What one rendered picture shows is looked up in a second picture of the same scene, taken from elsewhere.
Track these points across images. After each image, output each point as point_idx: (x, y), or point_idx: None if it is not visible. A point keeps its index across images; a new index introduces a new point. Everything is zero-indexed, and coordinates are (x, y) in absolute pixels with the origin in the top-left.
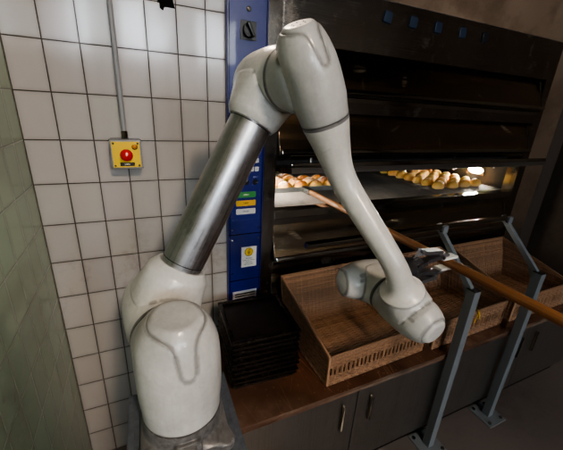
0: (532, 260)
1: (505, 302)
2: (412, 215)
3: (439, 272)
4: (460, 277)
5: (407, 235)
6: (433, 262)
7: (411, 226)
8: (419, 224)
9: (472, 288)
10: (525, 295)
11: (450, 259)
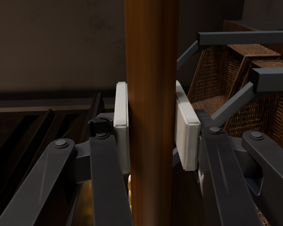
0: (185, 52)
1: (255, 62)
2: (170, 215)
3: (212, 128)
4: (236, 110)
5: (202, 215)
6: (122, 183)
7: (187, 212)
8: (183, 199)
9: (251, 83)
10: (235, 43)
11: (125, 100)
